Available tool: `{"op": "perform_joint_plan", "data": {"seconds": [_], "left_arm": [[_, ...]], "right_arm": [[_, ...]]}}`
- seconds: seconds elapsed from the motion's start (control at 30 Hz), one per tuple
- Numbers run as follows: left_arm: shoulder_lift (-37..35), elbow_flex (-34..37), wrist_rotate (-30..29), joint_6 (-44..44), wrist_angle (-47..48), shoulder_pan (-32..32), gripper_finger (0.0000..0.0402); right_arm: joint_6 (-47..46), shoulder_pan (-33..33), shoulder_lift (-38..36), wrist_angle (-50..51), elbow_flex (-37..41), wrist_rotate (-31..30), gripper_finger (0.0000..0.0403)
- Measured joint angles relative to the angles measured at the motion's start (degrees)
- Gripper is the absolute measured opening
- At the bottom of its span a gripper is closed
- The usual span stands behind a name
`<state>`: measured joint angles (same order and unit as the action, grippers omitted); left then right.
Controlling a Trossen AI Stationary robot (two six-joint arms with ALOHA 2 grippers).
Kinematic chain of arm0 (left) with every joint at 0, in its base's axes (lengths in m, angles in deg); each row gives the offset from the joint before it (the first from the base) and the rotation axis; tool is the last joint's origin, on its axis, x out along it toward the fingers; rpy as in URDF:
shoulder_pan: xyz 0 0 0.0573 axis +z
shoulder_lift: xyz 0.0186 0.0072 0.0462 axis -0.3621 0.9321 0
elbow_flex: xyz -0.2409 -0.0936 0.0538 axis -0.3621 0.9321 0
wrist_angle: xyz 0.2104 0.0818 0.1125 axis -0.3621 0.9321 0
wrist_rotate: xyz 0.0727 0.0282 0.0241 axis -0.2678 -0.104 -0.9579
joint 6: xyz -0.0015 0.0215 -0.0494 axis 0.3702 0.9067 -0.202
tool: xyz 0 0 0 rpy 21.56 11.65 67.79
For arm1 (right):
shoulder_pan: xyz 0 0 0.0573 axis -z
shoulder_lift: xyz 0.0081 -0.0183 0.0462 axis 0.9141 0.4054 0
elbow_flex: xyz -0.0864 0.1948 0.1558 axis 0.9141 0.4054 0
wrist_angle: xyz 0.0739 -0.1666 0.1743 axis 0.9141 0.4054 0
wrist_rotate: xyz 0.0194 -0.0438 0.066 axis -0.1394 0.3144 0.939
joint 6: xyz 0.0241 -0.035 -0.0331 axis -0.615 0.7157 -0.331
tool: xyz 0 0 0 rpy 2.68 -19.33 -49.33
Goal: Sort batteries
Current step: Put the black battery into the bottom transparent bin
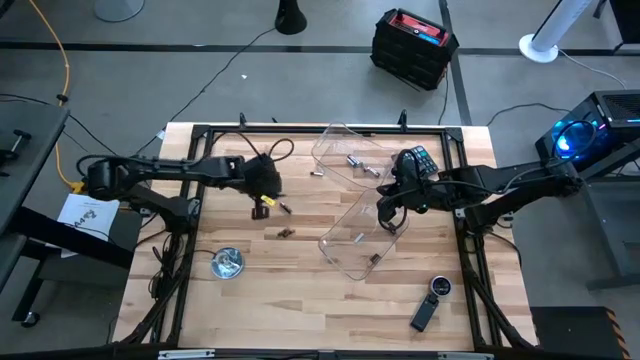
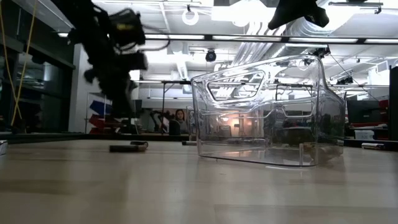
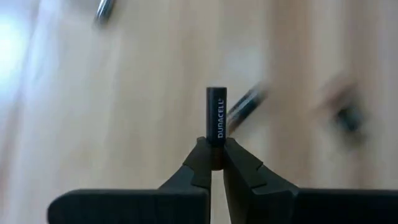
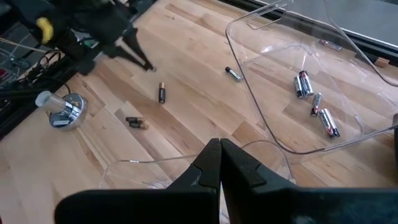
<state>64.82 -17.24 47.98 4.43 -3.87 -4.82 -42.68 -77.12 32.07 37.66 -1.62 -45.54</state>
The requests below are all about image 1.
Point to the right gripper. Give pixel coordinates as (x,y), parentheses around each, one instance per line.
(412,192)

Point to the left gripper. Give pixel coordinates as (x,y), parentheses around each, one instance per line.
(262,177)

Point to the yellow label small battery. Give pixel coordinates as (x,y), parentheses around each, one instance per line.
(268,200)

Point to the clear plastic bin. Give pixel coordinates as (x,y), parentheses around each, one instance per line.
(340,150)
(345,260)

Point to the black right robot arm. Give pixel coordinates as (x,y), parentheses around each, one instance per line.
(500,180)

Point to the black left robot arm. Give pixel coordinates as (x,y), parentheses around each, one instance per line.
(165,167)

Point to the small white battery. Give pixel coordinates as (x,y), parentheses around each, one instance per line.
(358,238)
(316,173)

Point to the round shiny metal dish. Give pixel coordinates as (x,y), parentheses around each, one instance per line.
(227,263)

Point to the black desk calculator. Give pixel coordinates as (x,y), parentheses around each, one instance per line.
(429,162)

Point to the black device with round dial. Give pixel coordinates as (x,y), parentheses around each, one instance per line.
(425,312)

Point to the red and black toolbox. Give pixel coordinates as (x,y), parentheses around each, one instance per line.
(415,50)

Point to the white printed paper sheet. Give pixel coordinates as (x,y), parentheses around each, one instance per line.
(90,220)

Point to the black rolling stand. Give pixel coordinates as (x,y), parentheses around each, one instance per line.
(75,250)

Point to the black cone stand base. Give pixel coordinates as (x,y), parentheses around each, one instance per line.
(290,20)

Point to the black box with hazard stripes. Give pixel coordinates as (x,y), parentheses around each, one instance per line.
(570,332)

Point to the grey metal cart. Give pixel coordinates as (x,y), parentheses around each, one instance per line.
(615,225)

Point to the white tower fan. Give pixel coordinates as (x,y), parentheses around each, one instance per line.
(540,47)

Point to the dark grey side desk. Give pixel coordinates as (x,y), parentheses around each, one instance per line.
(45,130)

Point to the black computer case with lights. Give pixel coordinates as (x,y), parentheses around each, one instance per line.
(615,115)

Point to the grey round stand base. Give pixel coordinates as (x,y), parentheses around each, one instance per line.
(119,9)

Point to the black equipment stand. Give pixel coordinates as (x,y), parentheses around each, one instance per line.
(630,20)

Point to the black metal table frame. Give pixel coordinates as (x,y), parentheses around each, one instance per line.
(325,129)

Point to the silver metal bracket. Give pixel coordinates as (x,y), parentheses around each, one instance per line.
(185,354)
(465,356)

